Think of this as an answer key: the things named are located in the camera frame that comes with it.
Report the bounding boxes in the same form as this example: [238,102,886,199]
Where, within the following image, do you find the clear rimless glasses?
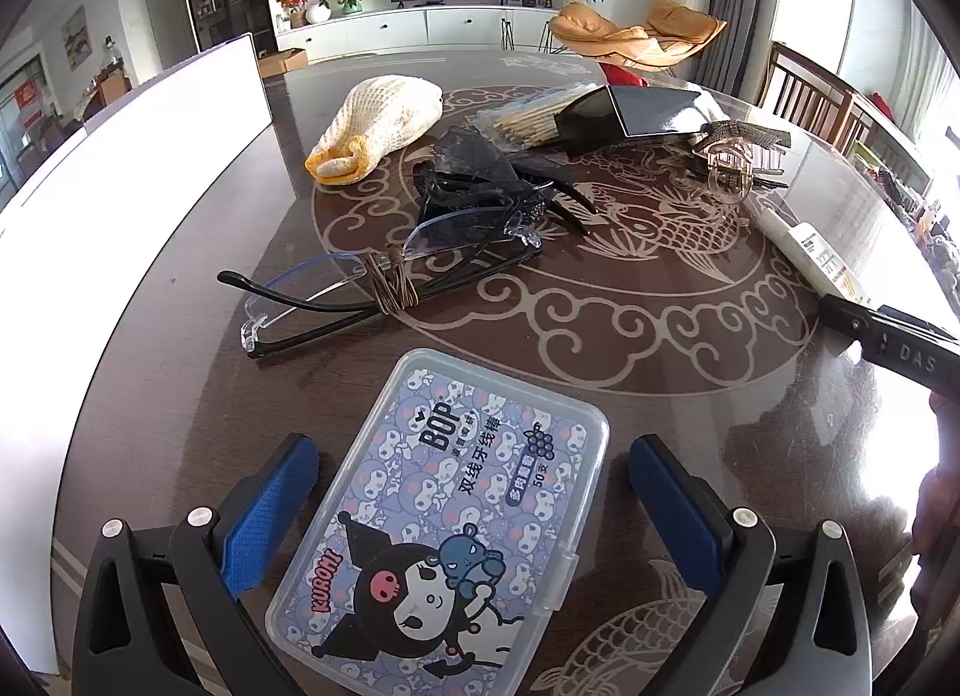
[217,207,542,361]

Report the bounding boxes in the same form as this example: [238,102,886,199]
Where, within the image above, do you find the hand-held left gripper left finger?
[71,433,320,696]

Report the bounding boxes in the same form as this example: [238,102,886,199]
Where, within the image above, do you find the orange lounge chair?
[547,0,728,73]

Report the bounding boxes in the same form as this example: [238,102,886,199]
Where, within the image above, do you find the framed wall painting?
[60,6,91,71]

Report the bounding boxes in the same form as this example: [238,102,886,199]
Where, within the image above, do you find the cartoon print plastic floss box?
[266,349,610,696]

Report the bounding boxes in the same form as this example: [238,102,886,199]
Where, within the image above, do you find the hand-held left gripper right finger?
[628,433,893,696]

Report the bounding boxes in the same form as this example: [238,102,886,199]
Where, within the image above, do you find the white television cabinet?
[274,2,593,63]

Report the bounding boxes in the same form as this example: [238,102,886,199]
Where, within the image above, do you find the clear bag of wooden sticks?
[461,82,601,149]

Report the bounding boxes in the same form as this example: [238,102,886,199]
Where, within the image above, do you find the dark wooden chair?
[757,41,856,142]

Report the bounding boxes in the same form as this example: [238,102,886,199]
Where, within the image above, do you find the black box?
[559,85,732,158]

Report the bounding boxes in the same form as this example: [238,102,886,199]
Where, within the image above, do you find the cream knitted glove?
[304,76,443,185]

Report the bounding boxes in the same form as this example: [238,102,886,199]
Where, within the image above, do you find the cardboard box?
[257,48,308,78]

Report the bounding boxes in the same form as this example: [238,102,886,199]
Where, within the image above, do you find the white container box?
[0,32,275,674]

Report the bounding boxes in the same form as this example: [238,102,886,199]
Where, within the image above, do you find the beige clear hair claw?
[690,137,781,206]

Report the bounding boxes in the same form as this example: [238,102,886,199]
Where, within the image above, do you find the dark glittery mesh hair clip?
[701,120,792,151]

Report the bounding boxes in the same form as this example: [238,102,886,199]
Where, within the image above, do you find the brown hair tie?
[366,251,421,314]

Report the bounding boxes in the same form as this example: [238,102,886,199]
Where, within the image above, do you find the black mesh hair bow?
[412,126,593,236]

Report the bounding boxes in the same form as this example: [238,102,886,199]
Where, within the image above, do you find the white tube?
[759,207,875,307]

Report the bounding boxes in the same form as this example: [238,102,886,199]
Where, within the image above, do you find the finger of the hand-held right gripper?
[820,293,890,367]

